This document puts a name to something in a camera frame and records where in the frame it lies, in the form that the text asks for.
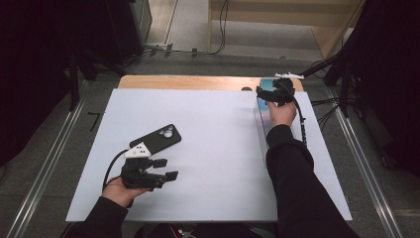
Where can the metal floor rail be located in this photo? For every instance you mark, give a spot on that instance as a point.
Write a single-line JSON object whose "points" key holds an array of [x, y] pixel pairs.
{"points": [[43, 168], [366, 172]]}

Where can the black phone case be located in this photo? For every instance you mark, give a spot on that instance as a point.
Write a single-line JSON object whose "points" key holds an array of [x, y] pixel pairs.
{"points": [[158, 140]]}

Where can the wooden table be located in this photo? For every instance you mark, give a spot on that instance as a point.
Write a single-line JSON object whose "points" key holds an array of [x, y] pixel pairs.
{"points": [[198, 82]]}

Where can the clear plastic tray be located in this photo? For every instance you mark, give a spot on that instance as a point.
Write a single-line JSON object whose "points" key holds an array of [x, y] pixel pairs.
{"points": [[262, 132]]}

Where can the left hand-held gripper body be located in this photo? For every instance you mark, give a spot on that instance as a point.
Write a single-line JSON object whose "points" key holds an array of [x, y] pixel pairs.
{"points": [[137, 175]]}

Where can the person's left hand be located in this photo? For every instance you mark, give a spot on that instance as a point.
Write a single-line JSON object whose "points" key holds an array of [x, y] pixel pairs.
{"points": [[119, 195]]}

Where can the white board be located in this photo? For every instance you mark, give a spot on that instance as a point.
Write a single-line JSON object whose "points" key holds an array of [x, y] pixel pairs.
{"points": [[204, 165]]}

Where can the black cabinet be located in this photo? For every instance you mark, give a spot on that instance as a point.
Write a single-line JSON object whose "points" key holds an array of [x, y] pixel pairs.
{"points": [[132, 29]]}

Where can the person's right hand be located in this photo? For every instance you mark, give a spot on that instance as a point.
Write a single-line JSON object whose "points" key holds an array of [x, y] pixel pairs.
{"points": [[282, 114]]}

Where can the black curtain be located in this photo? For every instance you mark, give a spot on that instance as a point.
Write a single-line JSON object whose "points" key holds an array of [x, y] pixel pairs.
{"points": [[33, 82], [393, 82]]}

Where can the black stand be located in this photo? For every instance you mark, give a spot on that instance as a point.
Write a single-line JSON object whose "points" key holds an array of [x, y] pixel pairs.
{"points": [[343, 79], [73, 82]]}

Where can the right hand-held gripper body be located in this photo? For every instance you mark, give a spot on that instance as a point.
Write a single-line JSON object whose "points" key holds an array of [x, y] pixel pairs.
{"points": [[284, 92]]}

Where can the light wooden shelf unit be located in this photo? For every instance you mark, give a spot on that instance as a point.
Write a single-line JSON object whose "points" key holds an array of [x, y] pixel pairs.
{"points": [[330, 29]]}

